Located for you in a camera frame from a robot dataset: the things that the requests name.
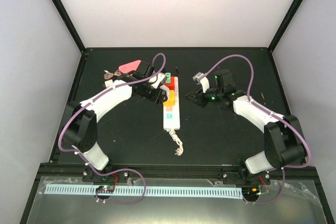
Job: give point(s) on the white slotted cable duct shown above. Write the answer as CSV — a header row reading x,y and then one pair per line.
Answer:
x,y
148,191

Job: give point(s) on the white long power strip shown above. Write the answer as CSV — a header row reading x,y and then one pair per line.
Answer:
x,y
171,115

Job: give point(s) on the yellow cube socket adapter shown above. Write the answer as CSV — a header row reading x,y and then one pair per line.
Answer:
x,y
171,99

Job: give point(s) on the red cube socket adapter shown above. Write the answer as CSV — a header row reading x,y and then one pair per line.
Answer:
x,y
170,86

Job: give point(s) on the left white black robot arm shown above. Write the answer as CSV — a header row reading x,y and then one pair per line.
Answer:
x,y
80,119

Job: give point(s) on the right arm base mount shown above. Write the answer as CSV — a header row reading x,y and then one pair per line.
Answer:
x,y
241,176

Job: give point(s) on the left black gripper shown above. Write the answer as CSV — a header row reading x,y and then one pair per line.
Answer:
x,y
158,97

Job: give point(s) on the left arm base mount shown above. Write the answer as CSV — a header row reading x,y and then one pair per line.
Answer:
x,y
90,176

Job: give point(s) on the white USB charger plug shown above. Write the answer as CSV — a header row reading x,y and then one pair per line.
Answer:
x,y
108,83

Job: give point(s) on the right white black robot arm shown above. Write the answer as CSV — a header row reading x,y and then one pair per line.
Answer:
x,y
282,134

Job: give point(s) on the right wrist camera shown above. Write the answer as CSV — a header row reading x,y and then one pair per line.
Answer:
x,y
201,79

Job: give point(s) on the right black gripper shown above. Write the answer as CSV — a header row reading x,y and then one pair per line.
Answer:
x,y
200,100

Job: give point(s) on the pink triangular power strip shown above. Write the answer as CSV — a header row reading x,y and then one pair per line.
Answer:
x,y
128,67

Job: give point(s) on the green white plug adapter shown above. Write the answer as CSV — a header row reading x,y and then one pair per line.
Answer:
x,y
168,78

